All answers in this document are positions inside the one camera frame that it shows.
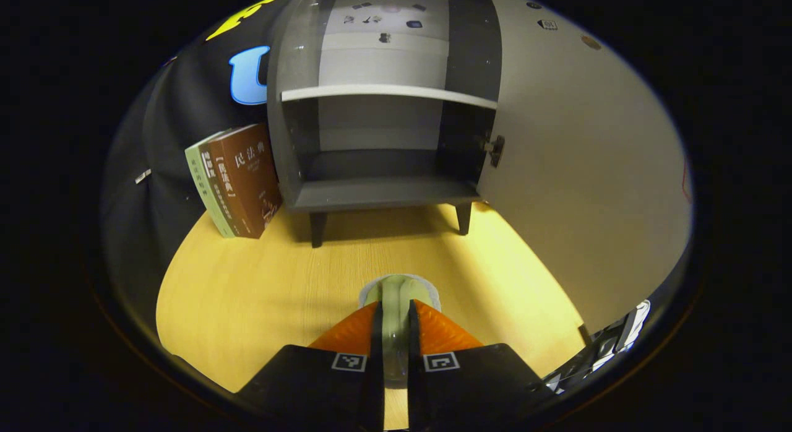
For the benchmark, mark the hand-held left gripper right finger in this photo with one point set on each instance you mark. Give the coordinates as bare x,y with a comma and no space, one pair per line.
416,370

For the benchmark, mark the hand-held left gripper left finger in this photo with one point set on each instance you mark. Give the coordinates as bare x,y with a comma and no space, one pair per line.
377,358

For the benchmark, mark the dark grey cabinet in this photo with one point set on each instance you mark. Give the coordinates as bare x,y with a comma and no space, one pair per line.
383,190

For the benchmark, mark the beige cabinet door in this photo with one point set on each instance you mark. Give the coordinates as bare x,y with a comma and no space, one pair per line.
588,172

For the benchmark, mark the dark brown book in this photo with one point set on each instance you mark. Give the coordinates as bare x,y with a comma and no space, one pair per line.
250,172

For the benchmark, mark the olive brown book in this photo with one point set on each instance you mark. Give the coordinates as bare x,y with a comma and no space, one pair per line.
209,178

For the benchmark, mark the green hardcover book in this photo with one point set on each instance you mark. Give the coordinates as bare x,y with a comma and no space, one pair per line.
197,184

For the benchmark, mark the white cloth clip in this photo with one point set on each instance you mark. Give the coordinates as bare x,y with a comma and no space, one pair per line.
143,176

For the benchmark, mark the black backdrop cloth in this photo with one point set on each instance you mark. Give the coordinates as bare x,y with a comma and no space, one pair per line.
161,141

